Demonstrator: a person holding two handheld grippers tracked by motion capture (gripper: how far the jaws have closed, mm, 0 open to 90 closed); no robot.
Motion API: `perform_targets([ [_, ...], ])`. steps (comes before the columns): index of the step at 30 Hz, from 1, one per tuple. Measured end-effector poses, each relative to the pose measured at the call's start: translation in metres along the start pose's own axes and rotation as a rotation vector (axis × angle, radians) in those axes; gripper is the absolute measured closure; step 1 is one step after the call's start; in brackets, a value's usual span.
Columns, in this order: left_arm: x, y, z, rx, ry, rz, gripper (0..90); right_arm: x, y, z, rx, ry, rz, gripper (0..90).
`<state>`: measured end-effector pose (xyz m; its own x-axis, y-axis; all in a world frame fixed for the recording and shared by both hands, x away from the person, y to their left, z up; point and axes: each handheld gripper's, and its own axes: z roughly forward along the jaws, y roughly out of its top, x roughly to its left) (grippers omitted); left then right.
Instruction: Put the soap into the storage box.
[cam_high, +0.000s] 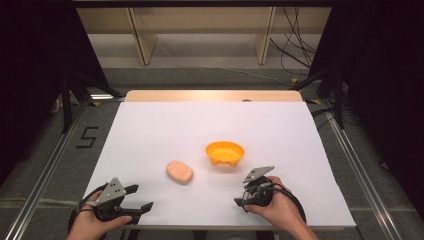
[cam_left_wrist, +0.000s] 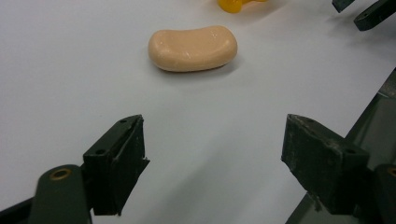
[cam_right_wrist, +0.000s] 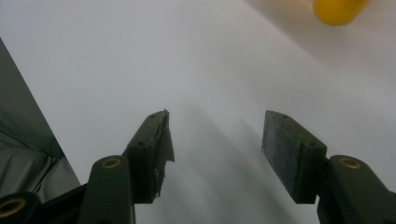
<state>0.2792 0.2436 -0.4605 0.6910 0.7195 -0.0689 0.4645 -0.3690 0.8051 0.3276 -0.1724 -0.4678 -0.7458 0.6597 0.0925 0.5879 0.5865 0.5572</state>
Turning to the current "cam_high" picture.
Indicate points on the orange plastic bowl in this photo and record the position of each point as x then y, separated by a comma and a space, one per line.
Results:
225, 154

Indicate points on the black metal stand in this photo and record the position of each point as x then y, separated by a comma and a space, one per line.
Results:
335, 93
71, 96

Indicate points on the black tape floor mark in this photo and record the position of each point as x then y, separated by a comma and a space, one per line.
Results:
87, 137

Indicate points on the beige wooden shelf unit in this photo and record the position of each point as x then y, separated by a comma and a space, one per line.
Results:
200, 20

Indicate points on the yellow floor tape piece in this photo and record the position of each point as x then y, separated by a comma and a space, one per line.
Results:
95, 104
295, 80
314, 101

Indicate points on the aluminium floor rail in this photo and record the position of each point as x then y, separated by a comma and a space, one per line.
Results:
46, 170
363, 173

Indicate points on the person's left hand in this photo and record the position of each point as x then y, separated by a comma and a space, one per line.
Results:
95, 225

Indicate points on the black curtain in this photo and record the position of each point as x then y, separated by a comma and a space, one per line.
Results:
383, 83
36, 73

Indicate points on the person's right hand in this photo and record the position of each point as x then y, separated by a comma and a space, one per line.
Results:
278, 206

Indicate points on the white paper sheet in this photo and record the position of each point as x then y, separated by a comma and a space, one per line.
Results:
200, 126

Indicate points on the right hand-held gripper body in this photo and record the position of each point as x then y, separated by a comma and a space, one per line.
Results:
258, 191

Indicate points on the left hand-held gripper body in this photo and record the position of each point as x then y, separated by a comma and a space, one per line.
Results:
111, 193

